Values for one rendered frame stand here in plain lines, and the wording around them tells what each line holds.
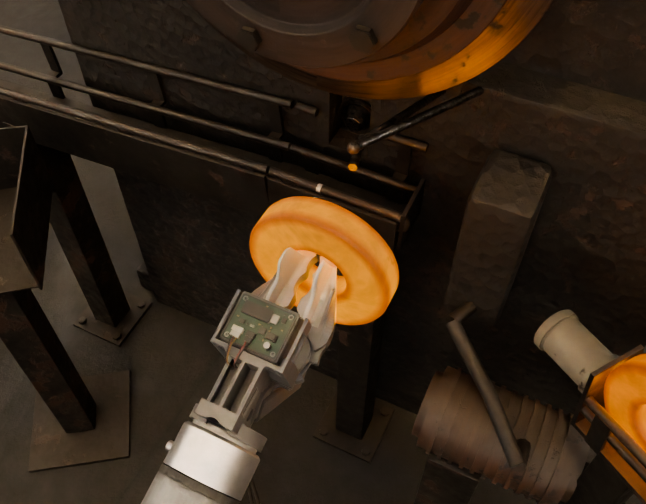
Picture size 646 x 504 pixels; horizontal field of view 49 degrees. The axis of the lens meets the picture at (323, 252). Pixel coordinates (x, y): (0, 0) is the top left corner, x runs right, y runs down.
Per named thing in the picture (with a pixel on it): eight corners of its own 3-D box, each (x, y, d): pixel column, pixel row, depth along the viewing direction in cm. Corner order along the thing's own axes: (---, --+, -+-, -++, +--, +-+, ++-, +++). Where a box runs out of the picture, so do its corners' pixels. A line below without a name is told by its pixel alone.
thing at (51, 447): (12, 386, 155) (-168, 145, 98) (134, 369, 157) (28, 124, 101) (1, 476, 143) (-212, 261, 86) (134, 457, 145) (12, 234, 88)
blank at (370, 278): (254, 178, 70) (236, 200, 68) (400, 220, 65) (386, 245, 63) (274, 277, 82) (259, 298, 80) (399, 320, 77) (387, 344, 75)
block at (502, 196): (464, 257, 106) (494, 139, 87) (516, 276, 104) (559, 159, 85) (439, 311, 100) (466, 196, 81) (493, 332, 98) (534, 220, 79)
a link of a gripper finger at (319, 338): (348, 296, 68) (309, 379, 65) (349, 301, 69) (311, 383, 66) (304, 278, 69) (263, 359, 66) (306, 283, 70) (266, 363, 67)
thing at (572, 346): (566, 331, 90) (576, 301, 85) (619, 383, 84) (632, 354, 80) (529, 351, 88) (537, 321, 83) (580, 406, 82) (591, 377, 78)
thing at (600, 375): (616, 395, 87) (640, 343, 79) (620, 399, 86) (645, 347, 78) (569, 423, 84) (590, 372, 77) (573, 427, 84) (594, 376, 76)
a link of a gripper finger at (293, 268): (323, 217, 66) (279, 303, 63) (328, 243, 72) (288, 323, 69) (293, 206, 67) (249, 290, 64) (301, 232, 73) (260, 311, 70)
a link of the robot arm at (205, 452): (248, 503, 64) (171, 464, 66) (271, 455, 65) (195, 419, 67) (230, 497, 57) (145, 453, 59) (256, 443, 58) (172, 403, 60)
